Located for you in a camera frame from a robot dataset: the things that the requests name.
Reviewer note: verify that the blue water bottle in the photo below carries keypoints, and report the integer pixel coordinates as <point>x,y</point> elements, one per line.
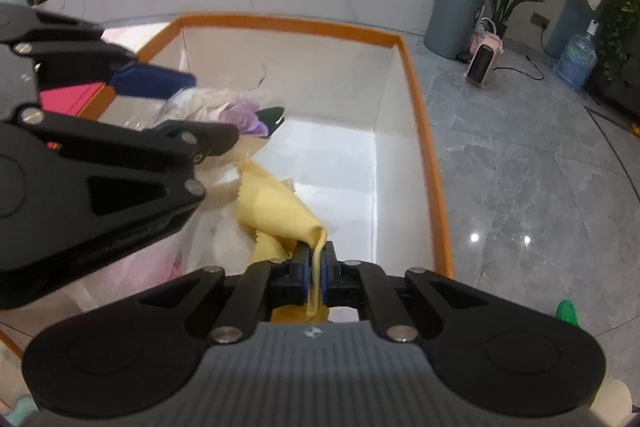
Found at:
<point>577,59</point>

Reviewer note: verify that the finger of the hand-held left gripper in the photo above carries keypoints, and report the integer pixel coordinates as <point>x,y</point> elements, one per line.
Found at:
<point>150,82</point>
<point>150,147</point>

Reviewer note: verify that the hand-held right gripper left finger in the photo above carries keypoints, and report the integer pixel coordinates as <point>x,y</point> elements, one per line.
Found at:
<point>300,268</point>

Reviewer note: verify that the orange cardboard box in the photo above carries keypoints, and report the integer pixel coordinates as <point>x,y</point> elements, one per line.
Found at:
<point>325,82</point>

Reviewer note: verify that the grey trash can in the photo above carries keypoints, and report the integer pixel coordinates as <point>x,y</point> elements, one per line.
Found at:
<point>452,22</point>

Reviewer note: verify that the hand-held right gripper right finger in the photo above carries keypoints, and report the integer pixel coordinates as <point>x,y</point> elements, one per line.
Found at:
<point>328,268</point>

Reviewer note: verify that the leafy green plant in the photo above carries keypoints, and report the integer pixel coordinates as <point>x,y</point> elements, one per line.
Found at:
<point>622,17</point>

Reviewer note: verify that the pink space heater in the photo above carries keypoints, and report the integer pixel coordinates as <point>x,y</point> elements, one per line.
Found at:
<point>482,62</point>

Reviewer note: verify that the green plastic object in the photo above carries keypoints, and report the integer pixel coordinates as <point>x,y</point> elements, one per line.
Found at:
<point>567,313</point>

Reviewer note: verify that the pink white crochet plush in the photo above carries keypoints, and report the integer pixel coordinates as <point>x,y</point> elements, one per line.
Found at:
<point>140,269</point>

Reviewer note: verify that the plastic-wrapped purple flower bouquet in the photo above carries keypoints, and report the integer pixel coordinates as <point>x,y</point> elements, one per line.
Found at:
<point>242,117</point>

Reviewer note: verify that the red storage box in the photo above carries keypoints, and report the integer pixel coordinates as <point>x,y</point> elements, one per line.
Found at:
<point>70,99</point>

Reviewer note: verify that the yellow cloth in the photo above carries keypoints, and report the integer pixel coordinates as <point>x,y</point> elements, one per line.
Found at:
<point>270,212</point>

